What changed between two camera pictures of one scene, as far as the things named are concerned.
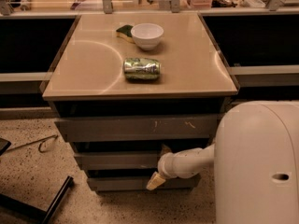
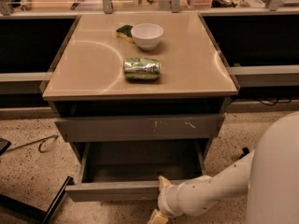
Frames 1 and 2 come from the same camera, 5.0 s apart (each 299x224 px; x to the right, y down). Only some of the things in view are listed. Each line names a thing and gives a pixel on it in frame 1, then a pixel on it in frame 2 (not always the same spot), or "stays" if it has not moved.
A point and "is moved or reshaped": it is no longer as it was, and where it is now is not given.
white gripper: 163,166 -> 163,199
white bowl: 147,35 stays
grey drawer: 118,160 is moved or reshaped
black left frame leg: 31,211 stays
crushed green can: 142,68 stays
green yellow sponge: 125,33 stays
